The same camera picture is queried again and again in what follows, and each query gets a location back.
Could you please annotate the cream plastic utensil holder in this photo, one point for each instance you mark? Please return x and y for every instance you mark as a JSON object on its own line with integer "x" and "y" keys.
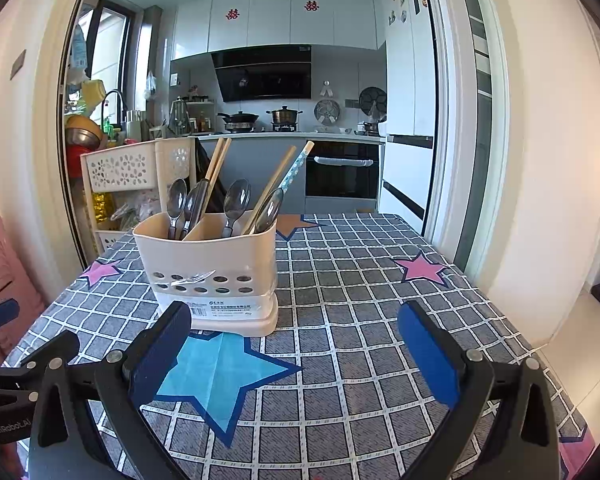
{"x": 220, "y": 260}

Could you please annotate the white upper kitchen cabinets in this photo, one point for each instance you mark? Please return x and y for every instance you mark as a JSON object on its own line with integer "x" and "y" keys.
{"x": 280, "y": 20}

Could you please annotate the black wok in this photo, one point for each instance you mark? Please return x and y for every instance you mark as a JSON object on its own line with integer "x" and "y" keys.
{"x": 240, "y": 118}

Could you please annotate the glass jar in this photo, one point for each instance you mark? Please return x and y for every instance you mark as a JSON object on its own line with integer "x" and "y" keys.
{"x": 179, "y": 117}

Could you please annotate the white refrigerator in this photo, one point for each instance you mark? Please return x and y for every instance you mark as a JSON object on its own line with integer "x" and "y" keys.
{"x": 410, "y": 85}

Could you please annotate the steel bowl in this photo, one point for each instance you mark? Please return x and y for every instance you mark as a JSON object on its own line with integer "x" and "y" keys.
{"x": 82, "y": 136}

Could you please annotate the black range hood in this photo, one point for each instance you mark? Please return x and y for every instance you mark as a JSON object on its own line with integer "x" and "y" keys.
{"x": 265, "y": 75}

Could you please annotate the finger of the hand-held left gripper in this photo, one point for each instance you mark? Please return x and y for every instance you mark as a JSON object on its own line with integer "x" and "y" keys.
{"x": 0, "y": 312}
{"x": 52, "y": 349}

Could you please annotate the pink chair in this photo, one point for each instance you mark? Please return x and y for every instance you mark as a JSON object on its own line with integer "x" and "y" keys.
{"x": 5, "y": 270}

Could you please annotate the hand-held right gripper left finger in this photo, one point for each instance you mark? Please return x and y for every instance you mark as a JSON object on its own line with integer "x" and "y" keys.
{"x": 160, "y": 360}

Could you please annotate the curved kitchen faucet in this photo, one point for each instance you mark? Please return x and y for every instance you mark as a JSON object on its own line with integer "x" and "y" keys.
{"x": 113, "y": 92}

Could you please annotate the steel cooking pot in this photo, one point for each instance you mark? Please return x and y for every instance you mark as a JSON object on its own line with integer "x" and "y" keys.
{"x": 284, "y": 115}

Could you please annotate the red cabinet decal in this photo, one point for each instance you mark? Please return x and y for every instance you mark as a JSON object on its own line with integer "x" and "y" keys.
{"x": 232, "y": 13}
{"x": 311, "y": 6}

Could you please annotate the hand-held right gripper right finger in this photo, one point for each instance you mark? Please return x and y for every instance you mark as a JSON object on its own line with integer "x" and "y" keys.
{"x": 425, "y": 350}

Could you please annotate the grey checked star tablecloth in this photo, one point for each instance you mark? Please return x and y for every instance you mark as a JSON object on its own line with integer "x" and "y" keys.
{"x": 355, "y": 285}

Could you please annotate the black built-in oven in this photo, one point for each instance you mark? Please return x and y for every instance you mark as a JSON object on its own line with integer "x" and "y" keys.
{"x": 342, "y": 175}

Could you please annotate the grey wall switch plate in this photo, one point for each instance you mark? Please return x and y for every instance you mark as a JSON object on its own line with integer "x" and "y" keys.
{"x": 18, "y": 64}

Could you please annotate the cream plastic storage cart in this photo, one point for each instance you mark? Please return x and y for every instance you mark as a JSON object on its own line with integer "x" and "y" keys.
{"x": 125, "y": 170}

